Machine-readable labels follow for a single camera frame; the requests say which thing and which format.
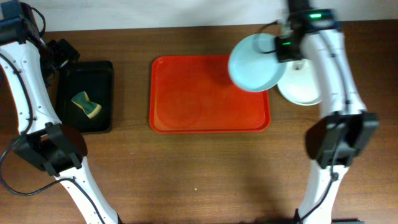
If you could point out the light blue plate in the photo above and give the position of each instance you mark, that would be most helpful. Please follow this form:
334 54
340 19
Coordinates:
253 65

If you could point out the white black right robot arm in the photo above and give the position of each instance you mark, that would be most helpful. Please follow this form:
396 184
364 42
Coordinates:
345 126

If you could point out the yellow green sponge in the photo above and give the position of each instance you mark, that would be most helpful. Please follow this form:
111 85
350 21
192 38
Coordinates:
91 109

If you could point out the red plastic tray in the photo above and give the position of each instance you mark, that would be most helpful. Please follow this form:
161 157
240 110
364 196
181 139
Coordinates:
194 94

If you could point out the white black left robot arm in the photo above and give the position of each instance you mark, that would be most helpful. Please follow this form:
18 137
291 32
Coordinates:
44 142

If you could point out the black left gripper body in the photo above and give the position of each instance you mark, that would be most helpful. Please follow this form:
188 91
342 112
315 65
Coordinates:
62 50

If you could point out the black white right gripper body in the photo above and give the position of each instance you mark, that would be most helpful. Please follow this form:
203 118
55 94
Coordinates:
286 49

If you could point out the black plastic tray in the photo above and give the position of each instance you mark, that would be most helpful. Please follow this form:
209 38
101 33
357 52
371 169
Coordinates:
96 79

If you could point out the cream white plate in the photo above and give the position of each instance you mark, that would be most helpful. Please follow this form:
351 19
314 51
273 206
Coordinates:
299 84

